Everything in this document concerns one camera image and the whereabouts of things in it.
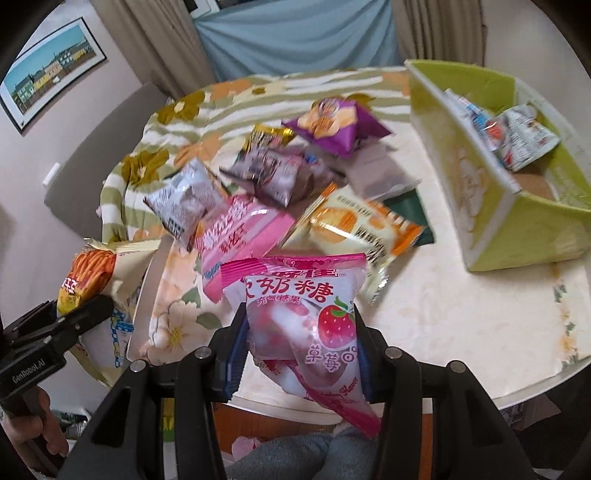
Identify person's grey pants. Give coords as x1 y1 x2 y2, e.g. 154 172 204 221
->
225 424 385 480

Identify green cardboard box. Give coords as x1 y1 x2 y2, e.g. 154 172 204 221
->
404 59 591 274

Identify white blue snack packet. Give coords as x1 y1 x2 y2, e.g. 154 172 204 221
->
82 277 141 386

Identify pink snack packet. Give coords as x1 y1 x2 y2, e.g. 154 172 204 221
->
198 194 297 304

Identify purple chip packet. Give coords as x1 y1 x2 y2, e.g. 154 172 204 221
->
281 97 394 158

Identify yellow gold snack packet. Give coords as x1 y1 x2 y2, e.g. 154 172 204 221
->
244 123 297 158

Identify grey silver snack packet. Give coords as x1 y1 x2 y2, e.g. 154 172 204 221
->
143 158 228 251

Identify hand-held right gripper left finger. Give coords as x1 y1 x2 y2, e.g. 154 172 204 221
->
58 305 252 480

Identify dark green packet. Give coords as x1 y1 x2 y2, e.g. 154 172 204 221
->
382 188 435 249

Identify light blue cloth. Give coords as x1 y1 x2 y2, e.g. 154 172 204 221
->
191 0 403 85

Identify white slim snack packet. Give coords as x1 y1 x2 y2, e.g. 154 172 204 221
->
444 89 498 141

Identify dark brown snack packet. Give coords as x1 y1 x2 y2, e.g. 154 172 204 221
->
218 142 348 209

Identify silver crinkled snack packet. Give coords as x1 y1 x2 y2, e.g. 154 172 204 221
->
496 104 563 172

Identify pink strawberry candy packet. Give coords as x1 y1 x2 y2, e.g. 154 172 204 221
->
221 253 385 439

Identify framed wall poster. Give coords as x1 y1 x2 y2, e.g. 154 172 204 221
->
0 17 108 136

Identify person's left hand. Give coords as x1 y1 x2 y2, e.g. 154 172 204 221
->
4 385 71 459

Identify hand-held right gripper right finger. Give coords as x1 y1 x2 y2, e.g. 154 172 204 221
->
353 304 536 480

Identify orange fries snack packet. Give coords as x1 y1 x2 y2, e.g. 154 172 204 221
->
57 237 163 317

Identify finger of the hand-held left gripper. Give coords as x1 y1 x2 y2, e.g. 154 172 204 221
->
54 294 115 339

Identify grey bed headboard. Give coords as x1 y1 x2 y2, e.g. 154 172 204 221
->
43 81 175 241

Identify grey translucent packet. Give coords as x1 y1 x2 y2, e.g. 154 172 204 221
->
341 142 422 200

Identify orange white cracker packet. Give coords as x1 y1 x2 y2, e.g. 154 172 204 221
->
281 184 426 303

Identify beige curtain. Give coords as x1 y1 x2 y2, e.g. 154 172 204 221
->
89 0 219 101
392 0 489 69

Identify green striped floral blanket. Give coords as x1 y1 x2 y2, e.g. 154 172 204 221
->
98 66 413 246

